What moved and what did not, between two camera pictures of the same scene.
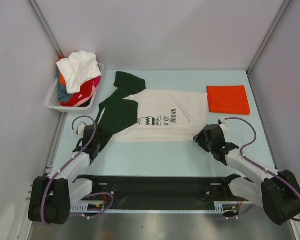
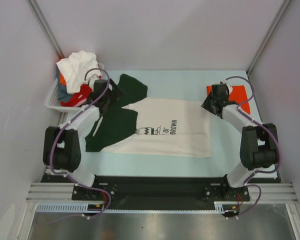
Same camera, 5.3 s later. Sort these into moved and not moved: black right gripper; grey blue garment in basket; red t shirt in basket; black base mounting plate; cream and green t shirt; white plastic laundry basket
Moved: black right gripper; cream and green t shirt
Not moved: red t shirt in basket; white plastic laundry basket; black base mounting plate; grey blue garment in basket
